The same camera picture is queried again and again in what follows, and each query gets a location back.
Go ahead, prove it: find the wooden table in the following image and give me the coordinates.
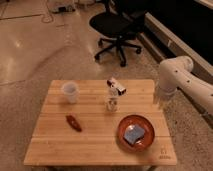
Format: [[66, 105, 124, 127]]
[[24, 79, 177, 166]]

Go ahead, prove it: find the white plastic cup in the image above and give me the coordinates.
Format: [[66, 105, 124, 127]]
[[61, 81, 79, 104]]

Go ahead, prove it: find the white device on floor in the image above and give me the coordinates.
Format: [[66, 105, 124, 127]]
[[47, 0, 75, 13]]

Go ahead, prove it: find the black office chair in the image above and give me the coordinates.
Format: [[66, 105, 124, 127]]
[[89, 0, 151, 67]]

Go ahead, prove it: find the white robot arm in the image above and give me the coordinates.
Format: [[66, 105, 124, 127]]
[[153, 56, 213, 114]]

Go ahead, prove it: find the brown round plate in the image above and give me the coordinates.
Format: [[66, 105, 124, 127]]
[[117, 115, 155, 152]]

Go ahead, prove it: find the small clear bottle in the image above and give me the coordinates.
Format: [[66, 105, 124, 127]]
[[107, 88, 118, 112]]

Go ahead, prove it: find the blue sponge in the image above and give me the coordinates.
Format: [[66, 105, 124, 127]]
[[124, 124, 145, 145]]

